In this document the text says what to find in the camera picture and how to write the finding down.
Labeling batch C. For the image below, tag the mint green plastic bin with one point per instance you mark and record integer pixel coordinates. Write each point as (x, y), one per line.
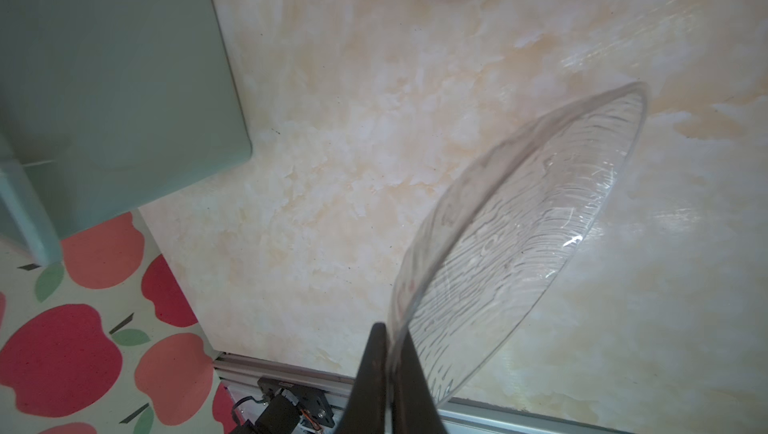
(108, 105)

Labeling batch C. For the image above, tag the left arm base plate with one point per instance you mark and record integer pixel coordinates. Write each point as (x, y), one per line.
(287, 407)

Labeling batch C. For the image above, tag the clear glass textured plate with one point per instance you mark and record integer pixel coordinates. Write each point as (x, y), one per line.
(504, 229)

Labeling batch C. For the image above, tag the aluminium front rail frame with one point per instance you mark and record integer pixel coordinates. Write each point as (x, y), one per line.
(240, 374)

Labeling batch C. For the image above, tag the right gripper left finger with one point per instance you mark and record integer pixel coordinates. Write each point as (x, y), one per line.
(366, 407)

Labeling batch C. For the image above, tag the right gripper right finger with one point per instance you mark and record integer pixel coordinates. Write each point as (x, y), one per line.
(413, 408)

